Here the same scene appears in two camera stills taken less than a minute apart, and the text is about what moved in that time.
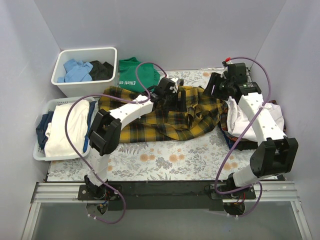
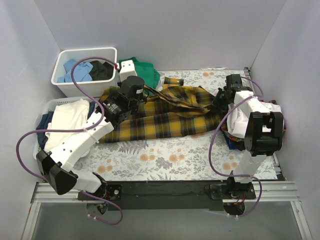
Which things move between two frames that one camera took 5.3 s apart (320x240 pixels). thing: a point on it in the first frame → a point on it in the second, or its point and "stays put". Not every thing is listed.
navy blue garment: x=41 y=128 stays put
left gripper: x=179 y=99 → x=139 y=95
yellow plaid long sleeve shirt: x=201 y=118 stays put
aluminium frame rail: x=276 y=191 stays put
